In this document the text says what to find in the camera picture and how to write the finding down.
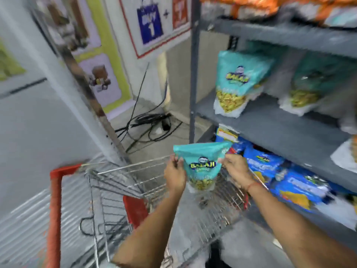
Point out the person's left hand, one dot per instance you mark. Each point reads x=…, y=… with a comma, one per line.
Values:
x=174, y=174

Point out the teal snack packet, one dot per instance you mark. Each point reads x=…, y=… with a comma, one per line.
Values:
x=202, y=165

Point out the row of blue snack packets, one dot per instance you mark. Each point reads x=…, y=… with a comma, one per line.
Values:
x=287, y=178

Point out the row of orange snack packets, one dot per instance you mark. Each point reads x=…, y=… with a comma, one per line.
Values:
x=279, y=8

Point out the red-framed promotional poster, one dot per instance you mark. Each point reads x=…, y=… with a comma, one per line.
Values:
x=156, y=22

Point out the grey metal shelf rack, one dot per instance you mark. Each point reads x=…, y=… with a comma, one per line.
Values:
x=279, y=114

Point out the white snack bag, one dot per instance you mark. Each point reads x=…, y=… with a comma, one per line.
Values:
x=345, y=154

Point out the person's right thumb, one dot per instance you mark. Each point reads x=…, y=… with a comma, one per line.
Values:
x=224, y=162

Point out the person's left thumb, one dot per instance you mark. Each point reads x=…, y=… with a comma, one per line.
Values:
x=180, y=164

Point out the person's left forearm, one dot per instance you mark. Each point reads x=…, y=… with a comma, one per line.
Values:
x=150, y=234

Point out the teal snack bag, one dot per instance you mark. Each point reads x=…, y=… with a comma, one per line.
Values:
x=237, y=83
x=312, y=83

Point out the person's right forearm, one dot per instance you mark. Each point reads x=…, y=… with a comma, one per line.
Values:
x=301, y=231

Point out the person's right hand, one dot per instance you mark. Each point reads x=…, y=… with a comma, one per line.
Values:
x=237, y=170

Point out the red thread wristband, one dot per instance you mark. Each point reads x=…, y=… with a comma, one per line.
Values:
x=252, y=185

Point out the yellow shelf label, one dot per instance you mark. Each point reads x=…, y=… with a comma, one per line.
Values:
x=227, y=134

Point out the green-bordered product poster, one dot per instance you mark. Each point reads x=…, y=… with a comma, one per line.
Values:
x=92, y=50

